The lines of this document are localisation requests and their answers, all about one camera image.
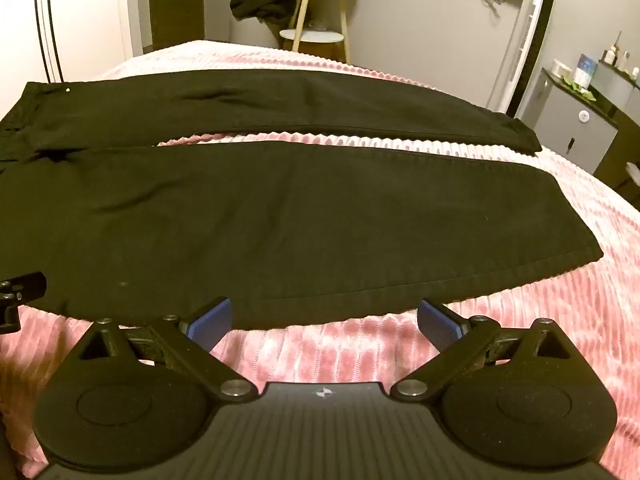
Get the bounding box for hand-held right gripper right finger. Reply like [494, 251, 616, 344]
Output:
[389, 299, 575, 402]

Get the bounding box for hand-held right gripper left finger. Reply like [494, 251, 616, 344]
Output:
[74, 297, 257, 402]

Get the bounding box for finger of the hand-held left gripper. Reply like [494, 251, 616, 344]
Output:
[0, 272, 48, 334]

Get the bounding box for black pants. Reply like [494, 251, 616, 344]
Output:
[0, 67, 604, 332]

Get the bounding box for pink ribbed blanket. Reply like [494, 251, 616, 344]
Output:
[0, 39, 640, 480]

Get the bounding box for grey cabinet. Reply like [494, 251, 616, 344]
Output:
[519, 67, 622, 176]

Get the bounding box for white wardrobe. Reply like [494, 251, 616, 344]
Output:
[0, 0, 152, 122]

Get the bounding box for white tower appliance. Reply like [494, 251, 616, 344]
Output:
[504, 0, 557, 119]

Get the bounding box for blue and white box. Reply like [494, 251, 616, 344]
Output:
[574, 54, 599, 87]

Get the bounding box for dark brown door panel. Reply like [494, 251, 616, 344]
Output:
[149, 0, 194, 52]

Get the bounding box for dark clothing heap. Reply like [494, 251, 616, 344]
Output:
[229, 0, 302, 27]

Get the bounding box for small bottles group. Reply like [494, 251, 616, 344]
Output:
[600, 31, 640, 80]

